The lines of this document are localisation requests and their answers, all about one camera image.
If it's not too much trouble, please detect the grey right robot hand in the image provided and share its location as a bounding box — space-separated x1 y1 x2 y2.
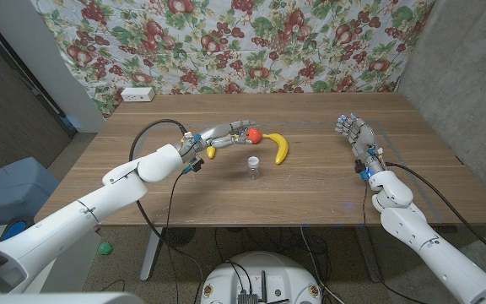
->
334 112 381 159

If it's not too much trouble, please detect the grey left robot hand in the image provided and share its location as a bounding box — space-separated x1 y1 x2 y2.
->
195 120 257 149

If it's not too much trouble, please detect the clear medicine bottle white cap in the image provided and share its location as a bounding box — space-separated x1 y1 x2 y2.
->
246 155 262 181

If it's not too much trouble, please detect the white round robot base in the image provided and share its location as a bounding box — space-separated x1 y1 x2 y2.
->
200 252 323 304

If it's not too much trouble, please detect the red apple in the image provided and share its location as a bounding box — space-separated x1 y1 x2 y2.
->
246 128 264 145

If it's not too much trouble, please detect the floral fruit print backdrop cloth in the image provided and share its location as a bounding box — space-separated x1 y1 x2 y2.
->
31 0 436 119

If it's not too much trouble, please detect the white power outlet box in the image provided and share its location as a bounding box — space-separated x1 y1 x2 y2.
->
120 87 156 103

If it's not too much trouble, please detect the round black floor disc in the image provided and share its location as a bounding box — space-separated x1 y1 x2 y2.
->
161 226 197 248

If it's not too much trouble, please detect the grey table leg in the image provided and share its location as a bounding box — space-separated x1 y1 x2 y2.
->
354 225 384 283
139 227 164 283

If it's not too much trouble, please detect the grey-blue plastic bin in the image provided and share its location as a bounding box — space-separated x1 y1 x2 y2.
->
0 156 61 227

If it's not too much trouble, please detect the blue foot pedal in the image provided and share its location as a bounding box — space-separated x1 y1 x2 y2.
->
0 217 35 242

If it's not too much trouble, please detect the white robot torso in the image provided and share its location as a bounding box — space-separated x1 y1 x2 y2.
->
0 291 145 304

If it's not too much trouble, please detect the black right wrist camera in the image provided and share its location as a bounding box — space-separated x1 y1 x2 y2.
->
354 159 371 182

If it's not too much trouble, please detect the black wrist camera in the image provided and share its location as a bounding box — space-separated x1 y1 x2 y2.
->
181 158 205 175
354 159 371 182

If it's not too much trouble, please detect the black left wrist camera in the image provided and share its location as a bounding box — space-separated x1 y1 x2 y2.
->
181 158 205 175

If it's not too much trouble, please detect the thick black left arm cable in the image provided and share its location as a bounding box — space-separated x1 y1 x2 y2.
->
128 118 205 304

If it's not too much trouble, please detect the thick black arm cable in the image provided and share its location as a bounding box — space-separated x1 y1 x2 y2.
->
128 118 205 304
384 161 486 270

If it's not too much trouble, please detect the thin black left wrist cable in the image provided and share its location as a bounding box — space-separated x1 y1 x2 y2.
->
165 171 187 304

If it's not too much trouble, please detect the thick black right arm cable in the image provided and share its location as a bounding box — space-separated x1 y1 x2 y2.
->
384 161 486 270

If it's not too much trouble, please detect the grey floor cable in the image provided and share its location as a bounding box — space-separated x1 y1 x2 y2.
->
300 225 348 304

